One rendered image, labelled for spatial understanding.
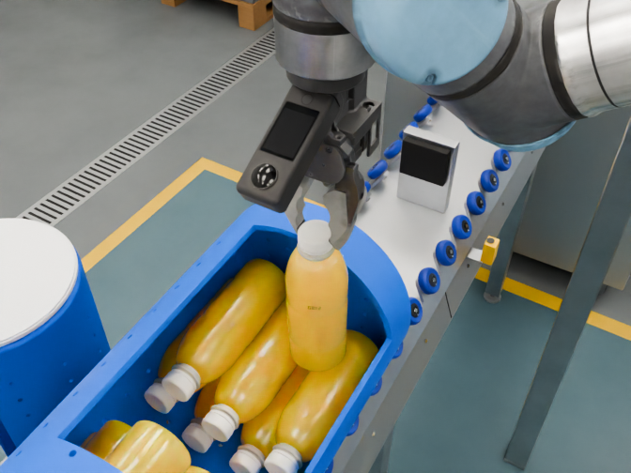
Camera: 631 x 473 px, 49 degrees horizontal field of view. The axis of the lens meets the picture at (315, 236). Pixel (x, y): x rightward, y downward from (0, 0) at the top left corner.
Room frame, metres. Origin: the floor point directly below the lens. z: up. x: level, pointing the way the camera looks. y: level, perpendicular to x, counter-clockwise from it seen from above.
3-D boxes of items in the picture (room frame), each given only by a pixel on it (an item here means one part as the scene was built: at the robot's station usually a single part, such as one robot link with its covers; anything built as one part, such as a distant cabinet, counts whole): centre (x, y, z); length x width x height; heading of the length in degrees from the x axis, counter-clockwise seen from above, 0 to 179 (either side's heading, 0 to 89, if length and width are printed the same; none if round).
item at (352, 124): (0.56, -0.01, 1.44); 0.09 x 0.08 x 0.12; 150
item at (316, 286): (0.54, 0.00, 1.20); 0.07 x 0.07 x 0.19
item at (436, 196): (1.02, -0.20, 1.00); 0.10 x 0.04 x 0.15; 61
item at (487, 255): (0.91, -0.29, 0.92); 0.08 x 0.03 x 0.05; 61
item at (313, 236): (0.54, 0.00, 1.30); 0.04 x 0.04 x 0.02
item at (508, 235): (1.59, -0.61, 0.31); 0.06 x 0.06 x 0.63; 61
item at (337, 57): (0.56, -0.01, 1.52); 0.10 x 0.09 x 0.05; 60
